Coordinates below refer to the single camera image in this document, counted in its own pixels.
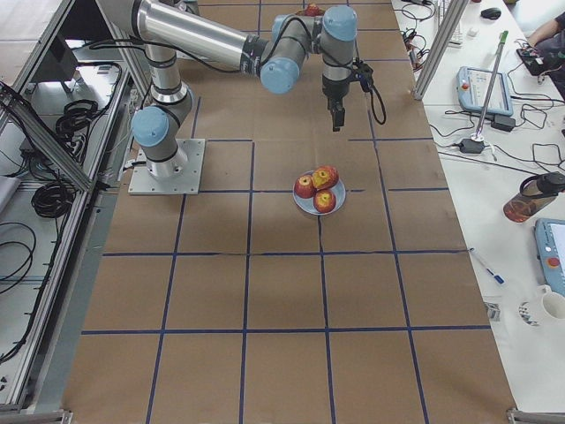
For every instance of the black computer mouse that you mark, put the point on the black computer mouse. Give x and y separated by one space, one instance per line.
492 13

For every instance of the person forearm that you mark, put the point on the person forearm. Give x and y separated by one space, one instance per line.
550 35

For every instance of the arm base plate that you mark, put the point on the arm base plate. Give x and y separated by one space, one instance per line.
179 175

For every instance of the blue white pen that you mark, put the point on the blue white pen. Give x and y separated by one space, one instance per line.
494 275

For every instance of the dark water bottle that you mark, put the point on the dark water bottle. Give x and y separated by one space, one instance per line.
534 194

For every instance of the black power adapter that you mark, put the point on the black power adapter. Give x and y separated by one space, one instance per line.
470 146

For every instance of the green tipped metal rod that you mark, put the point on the green tipped metal rod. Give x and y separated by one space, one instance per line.
477 136

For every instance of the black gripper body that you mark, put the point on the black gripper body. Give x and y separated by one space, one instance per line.
334 92

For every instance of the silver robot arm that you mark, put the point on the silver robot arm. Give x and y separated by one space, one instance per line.
165 29

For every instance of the red apple on plate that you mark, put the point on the red apple on plate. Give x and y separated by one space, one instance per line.
324 201
332 176
304 187

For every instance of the dark red apple in basket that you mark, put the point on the dark red apple in basket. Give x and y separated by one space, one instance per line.
313 10

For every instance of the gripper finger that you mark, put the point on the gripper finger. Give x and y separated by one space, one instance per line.
337 112

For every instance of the white mug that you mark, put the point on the white mug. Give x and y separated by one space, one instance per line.
546 307

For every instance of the aluminium frame post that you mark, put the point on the aluminium frame post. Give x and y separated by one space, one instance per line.
447 27

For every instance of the blue teach pendant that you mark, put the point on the blue teach pendant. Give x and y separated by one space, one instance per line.
472 86
549 236

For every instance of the light blue plate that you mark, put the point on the light blue plate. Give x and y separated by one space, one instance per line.
307 204

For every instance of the yellow-red apple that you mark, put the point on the yellow-red apple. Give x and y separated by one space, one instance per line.
319 177

